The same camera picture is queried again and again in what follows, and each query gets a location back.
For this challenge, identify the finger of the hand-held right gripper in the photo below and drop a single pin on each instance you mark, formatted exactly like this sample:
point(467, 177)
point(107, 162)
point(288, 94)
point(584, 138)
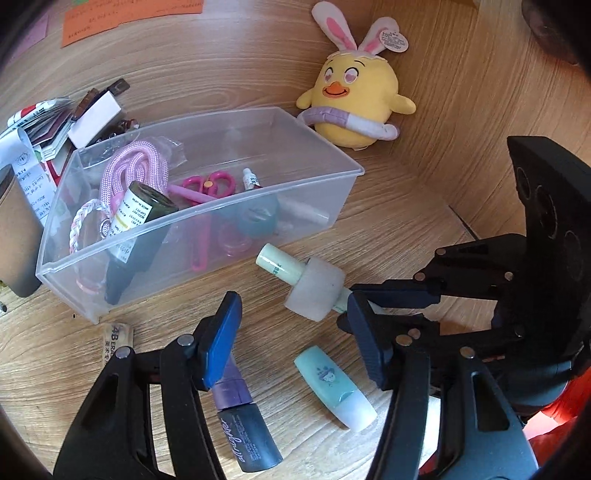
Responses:
point(461, 272)
point(461, 334)

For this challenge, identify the pale green tube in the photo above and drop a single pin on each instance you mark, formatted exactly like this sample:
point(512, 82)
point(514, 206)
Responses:
point(281, 265)

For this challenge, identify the yellow chick plush toy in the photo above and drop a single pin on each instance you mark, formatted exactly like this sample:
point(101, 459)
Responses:
point(355, 92)

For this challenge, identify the purple spray bottle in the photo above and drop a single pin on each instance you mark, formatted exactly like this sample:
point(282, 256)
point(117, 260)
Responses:
point(244, 424)

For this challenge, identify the stack of papers and packets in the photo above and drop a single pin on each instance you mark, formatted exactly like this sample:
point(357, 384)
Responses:
point(32, 138)

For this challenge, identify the white cardboard box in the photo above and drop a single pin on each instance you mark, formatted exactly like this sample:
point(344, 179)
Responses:
point(94, 120)

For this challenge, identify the cream tube with red cap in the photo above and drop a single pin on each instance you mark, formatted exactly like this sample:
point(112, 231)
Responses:
point(304, 212)

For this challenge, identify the dark glass spray bottle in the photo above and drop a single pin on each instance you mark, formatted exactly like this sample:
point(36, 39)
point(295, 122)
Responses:
point(138, 207)

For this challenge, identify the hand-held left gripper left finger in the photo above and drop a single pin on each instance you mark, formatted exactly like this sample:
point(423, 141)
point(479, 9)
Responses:
point(221, 339)

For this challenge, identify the brown mug with lid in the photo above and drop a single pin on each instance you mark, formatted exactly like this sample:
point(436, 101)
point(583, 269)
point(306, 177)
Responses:
point(18, 230)

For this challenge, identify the orange paper note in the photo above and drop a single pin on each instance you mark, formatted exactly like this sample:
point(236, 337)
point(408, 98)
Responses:
point(129, 21)

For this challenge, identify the teal round container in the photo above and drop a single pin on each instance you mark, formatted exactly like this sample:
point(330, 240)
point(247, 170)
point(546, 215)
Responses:
point(258, 219)

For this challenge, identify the pink glitter jar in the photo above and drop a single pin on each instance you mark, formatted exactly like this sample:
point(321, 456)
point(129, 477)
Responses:
point(235, 240)

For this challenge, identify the small vial with white cap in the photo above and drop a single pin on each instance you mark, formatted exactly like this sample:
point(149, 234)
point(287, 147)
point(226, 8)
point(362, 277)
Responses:
point(251, 177)

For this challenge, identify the clear plastic storage box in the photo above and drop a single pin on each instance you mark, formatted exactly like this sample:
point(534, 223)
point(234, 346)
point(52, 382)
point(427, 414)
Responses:
point(295, 152)

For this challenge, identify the pink paper note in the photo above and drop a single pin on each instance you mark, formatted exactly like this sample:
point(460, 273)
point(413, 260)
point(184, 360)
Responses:
point(34, 30)

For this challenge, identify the pink scissors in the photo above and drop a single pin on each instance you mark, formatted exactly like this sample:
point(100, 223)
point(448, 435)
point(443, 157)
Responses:
point(207, 184)

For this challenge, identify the white foam roll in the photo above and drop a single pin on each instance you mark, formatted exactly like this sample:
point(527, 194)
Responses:
point(316, 290)

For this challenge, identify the eraser in paper sleeve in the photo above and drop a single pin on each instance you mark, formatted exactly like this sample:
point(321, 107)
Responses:
point(117, 341)

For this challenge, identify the red cloth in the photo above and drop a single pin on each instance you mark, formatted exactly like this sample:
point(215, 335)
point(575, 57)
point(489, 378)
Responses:
point(568, 410)

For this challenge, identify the brown hair clips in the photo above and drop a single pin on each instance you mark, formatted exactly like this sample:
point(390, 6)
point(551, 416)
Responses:
point(99, 94)

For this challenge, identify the mint green tube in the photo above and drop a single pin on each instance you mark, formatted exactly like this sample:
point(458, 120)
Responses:
point(332, 385)

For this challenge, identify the pink plastic stick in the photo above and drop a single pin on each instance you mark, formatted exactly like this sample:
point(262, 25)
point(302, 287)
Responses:
point(202, 244)

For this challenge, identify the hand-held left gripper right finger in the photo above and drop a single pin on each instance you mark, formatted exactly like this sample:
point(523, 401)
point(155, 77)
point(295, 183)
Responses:
point(369, 341)

